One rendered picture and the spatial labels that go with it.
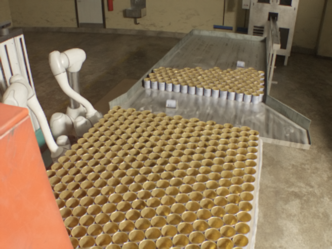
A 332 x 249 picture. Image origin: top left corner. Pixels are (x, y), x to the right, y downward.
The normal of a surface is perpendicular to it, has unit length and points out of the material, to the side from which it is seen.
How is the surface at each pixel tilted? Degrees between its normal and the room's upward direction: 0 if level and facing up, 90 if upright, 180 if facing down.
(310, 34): 90
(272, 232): 0
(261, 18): 90
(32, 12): 90
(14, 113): 0
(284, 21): 90
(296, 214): 0
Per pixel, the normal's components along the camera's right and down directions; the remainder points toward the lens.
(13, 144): 0.95, 0.16
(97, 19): -0.31, 0.51
